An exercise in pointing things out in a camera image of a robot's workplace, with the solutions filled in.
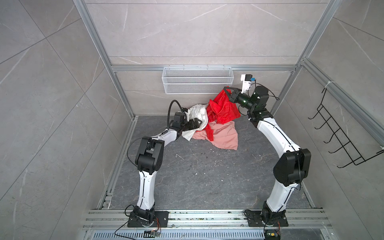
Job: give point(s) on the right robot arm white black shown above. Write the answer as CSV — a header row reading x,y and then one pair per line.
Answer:
x,y
294,162

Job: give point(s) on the aluminium frame profile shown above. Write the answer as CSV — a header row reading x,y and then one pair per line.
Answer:
x,y
89,24

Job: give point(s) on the black wire hook rack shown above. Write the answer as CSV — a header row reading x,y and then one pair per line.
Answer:
x,y
339,136

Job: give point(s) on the white wire mesh basket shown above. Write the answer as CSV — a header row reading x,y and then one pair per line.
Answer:
x,y
196,80

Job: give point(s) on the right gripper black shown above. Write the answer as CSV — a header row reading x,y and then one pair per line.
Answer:
x,y
236,96

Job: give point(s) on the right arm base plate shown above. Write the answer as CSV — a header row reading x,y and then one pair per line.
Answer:
x,y
266,218

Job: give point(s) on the red cloth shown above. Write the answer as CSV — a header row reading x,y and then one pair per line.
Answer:
x,y
222,110

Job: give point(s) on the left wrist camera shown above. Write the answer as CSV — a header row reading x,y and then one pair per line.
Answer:
x,y
187,114

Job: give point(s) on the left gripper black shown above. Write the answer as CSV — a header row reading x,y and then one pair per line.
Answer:
x,y
197,125

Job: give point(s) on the white cloth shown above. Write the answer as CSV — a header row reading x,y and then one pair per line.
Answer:
x,y
199,116

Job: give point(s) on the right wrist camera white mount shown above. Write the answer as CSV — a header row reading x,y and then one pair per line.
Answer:
x,y
247,80

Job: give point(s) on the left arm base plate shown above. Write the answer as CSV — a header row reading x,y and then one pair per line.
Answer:
x,y
152,219

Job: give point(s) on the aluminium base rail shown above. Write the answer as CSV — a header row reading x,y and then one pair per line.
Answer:
x,y
209,219

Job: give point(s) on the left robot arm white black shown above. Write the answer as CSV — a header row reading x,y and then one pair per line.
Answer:
x,y
149,159

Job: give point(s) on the pink cloth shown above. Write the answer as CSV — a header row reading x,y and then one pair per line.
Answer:
x,y
222,136

